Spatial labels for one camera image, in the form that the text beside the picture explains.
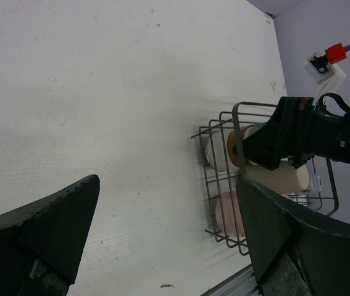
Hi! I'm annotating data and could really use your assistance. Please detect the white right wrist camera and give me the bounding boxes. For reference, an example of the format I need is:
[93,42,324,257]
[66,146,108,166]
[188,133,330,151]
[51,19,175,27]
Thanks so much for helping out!
[303,53,346,98]

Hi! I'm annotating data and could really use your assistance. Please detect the pink hexagonal mug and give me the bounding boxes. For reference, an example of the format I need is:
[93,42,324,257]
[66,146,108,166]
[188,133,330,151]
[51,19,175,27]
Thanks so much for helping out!
[215,191,246,237]

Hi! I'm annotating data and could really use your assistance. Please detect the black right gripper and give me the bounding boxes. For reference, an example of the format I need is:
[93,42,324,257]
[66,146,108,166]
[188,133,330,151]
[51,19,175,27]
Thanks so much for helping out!
[242,97,315,170]

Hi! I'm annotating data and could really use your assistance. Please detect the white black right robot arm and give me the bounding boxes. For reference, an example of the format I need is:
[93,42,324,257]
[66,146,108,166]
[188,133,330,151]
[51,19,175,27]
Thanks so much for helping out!
[242,92,350,170]

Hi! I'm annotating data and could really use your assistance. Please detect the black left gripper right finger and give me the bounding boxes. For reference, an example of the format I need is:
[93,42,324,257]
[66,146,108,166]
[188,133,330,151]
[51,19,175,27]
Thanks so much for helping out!
[236,175,350,295]

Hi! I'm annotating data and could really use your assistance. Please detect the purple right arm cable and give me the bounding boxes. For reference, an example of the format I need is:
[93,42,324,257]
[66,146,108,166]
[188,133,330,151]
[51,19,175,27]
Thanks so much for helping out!
[324,36,350,65]

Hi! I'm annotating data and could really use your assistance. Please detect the beige tall cup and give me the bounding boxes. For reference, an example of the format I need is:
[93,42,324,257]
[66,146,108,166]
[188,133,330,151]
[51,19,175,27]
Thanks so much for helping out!
[246,160,309,195]

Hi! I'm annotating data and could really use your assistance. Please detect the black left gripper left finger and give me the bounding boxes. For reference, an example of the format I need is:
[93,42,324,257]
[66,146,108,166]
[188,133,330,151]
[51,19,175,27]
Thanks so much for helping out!
[0,175,100,295]

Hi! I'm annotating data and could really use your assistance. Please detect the clear glass cup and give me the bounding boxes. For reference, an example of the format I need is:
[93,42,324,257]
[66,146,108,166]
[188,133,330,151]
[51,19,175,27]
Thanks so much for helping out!
[307,174,323,194]

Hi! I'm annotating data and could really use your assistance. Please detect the grey wire dish rack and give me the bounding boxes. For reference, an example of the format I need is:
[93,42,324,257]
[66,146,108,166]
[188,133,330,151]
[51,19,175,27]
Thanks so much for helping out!
[192,111,339,256]

